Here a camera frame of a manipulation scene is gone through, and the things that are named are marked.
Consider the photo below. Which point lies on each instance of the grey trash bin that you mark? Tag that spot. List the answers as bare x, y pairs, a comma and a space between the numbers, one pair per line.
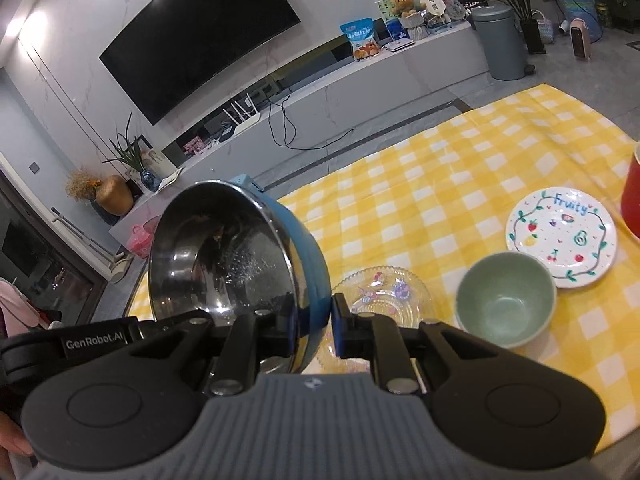
503, 45

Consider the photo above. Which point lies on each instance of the white wifi router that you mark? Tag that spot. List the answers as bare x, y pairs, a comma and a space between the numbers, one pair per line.
243, 114

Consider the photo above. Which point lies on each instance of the clear glass sticker plate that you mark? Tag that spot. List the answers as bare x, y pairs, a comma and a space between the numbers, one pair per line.
387, 290

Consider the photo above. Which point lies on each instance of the light blue plastic stool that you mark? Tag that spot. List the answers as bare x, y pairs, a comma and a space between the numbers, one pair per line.
247, 182

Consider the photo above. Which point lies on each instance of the pink chair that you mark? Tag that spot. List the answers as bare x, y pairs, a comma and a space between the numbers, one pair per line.
18, 315

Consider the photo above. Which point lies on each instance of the person left hand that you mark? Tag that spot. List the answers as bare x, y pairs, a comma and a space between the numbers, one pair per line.
16, 452

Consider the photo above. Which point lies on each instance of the blue snack bag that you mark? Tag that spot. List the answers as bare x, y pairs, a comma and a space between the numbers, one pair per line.
361, 36

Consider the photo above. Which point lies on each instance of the golden brown vase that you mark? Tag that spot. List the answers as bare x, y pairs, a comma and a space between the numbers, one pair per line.
114, 196

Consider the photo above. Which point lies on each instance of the brown teddy bear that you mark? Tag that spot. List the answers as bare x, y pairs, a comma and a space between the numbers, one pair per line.
403, 8

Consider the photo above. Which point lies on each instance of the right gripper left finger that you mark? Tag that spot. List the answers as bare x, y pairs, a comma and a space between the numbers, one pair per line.
253, 343

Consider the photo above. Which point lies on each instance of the small plant in blue vase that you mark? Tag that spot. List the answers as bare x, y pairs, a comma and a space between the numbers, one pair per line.
128, 153

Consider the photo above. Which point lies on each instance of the blue water jug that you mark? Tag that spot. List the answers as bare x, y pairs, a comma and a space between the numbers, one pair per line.
586, 11

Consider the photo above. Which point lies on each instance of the pink heater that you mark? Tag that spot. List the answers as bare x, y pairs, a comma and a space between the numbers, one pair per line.
579, 36

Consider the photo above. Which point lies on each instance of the yellow checkered tablecloth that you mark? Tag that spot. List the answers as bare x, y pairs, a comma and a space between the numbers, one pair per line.
438, 202

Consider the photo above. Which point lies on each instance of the red ceramic mug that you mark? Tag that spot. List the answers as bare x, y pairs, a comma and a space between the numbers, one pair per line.
630, 200

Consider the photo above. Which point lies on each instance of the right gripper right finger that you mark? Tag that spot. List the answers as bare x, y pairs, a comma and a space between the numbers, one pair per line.
352, 332

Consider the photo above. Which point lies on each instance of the green ceramic bowl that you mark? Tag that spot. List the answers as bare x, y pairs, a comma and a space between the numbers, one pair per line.
507, 298

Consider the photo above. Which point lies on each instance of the black wall television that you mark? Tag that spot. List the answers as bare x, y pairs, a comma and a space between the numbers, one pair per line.
173, 47

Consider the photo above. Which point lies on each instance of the white fruity painted plate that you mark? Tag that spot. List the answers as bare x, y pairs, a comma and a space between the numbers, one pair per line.
567, 230

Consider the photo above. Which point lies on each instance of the pink plastic basket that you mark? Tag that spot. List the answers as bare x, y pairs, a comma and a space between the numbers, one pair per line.
141, 238

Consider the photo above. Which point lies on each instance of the blue steel bowl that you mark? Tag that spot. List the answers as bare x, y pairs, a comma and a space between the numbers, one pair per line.
222, 247

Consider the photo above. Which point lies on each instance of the grey tv console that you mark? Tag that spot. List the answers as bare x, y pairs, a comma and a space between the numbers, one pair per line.
323, 110

